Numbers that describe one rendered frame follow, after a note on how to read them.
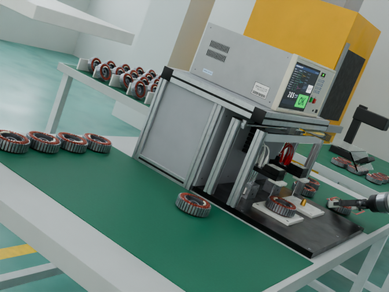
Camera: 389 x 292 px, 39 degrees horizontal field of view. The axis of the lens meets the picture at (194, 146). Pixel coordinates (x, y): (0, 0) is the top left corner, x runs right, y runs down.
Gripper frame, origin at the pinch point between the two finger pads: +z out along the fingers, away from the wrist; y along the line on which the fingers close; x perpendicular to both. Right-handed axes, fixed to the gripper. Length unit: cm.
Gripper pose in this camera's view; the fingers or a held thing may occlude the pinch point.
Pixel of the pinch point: (340, 205)
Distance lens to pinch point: 253.7
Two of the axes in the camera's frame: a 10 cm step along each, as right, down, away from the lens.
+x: 0.4, -9.8, 2.1
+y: 7.8, 1.6, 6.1
